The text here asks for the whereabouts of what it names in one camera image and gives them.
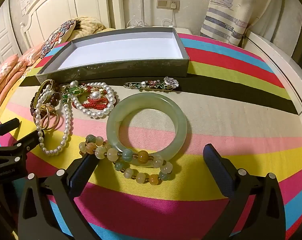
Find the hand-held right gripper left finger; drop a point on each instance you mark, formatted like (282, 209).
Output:
(80, 173)

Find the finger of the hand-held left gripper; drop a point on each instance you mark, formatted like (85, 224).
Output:
(3, 127)
(21, 146)

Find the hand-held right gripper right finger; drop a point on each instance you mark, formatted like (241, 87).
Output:
(216, 166)

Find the gold rings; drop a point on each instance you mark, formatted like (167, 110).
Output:
(48, 120)

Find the long white pearl strand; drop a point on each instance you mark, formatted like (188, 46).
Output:
(66, 130)

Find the gold bangle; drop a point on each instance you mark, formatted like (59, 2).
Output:
(42, 85)

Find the pale green jade bangle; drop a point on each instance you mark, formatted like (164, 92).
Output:
(116, 120)

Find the green gem gold charm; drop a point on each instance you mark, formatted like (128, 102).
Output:
(73, 91)

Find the enamel flower brooch pin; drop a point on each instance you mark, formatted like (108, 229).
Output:
(151, 83)

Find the grey cardboard box tray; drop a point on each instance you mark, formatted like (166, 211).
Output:
(121, 47)

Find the colourful striped cloth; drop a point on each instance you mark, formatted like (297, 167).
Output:
(191, 130)

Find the pink floral quilt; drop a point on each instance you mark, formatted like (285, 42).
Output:
(8, 75)

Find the white wardrobe door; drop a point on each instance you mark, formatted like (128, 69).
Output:
(3, 40)

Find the round embroidered pillow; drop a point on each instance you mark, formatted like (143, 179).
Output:
(57, 36)

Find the tan quilted blanket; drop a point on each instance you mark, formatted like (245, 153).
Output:
(91, 25)

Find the white wooden headboard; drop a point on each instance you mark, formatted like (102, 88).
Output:
(66, 5)

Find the white nightstand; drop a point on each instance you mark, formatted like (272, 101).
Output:
(183, 30)

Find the striped printed curtain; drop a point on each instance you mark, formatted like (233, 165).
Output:
(231, 12)

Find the white charger plug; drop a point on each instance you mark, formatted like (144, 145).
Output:
(174, 5)

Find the paper wall label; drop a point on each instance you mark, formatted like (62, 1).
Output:
(25, 2)

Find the wall switch panel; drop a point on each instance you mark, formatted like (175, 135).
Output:
(162, 3)

